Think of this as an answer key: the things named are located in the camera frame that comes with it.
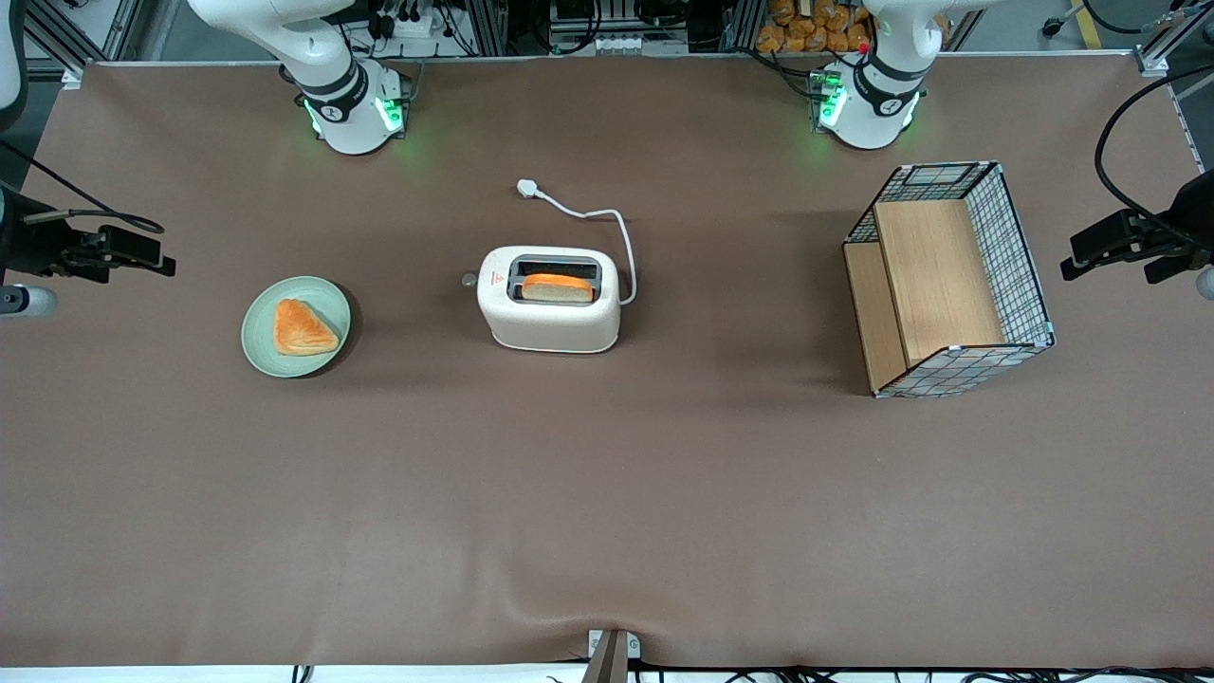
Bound white two-slot toaster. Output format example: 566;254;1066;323
477;246;622;354

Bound bread slice with orange crust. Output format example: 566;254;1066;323
522;274;596;305

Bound triangular orange pastry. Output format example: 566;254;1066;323
274;299;340;357

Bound brown table cover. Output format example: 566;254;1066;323
0;52;1214;670

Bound white toaster power cable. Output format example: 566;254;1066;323
517;179;637;306

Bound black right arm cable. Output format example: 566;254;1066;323
0;140;166;234

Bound black wire basket checked liner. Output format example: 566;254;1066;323
843;161;1056;399

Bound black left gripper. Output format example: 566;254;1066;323
1060;169;1214;285

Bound pile of orange buns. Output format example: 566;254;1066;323
756;0;874;54

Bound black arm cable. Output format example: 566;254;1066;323
0;140;166;234
1094;66;1214;249

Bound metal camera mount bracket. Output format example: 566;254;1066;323
580;629;642;683

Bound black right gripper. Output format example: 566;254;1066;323
0;188;177;285

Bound aluminium frame profile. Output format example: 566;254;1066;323
24;0;143;79
1133;0;1214;77

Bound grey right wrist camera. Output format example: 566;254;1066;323
0;285;59;318

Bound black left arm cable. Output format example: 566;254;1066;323
1094;66;1214;249

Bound white power strip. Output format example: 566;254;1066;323
375;9;461;41

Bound wooden step shelf insert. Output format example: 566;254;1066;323
843;199;1006;392

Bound pale green round plate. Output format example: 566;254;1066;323
241;276;352;378

